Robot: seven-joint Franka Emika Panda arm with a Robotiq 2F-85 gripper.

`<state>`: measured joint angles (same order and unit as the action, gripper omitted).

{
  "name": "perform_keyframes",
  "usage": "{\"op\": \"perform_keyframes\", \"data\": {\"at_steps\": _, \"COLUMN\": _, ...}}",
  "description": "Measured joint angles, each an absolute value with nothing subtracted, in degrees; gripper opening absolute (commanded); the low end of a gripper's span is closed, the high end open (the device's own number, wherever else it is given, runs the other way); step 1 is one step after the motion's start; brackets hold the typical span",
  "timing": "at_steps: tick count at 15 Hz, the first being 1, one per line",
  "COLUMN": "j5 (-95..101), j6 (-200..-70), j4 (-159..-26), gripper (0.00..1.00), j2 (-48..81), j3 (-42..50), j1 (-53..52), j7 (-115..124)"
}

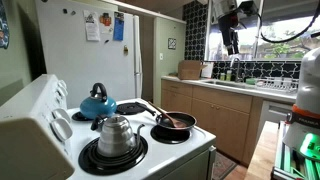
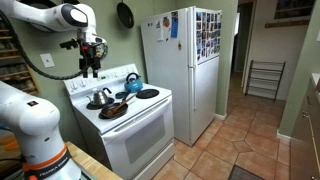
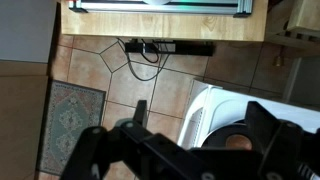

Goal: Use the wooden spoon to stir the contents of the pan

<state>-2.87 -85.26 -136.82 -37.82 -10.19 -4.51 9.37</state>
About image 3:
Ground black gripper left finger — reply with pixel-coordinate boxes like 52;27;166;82
59;99;201;180

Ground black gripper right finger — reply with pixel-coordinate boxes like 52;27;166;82
244;101;320;180

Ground patterned floor rug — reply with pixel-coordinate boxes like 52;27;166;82
39;79;107;177

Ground white electric stove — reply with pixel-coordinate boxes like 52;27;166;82
176;79;320;151

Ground brown wooden kitchen cabinets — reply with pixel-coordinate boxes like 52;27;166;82
0;60;51;180

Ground small brass bell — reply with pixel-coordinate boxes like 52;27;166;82
273;54;285;68

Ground light wooden furniture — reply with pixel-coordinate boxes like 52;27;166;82
265;0;320;49

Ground black power strip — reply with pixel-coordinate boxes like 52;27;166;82
124;39;215;57

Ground grey dishwasher front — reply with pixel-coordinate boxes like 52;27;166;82
0;0;58;64

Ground black floor cable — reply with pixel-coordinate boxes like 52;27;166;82
116;37;171;82

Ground aluminium frame rail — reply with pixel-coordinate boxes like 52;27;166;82
68;0;253;18

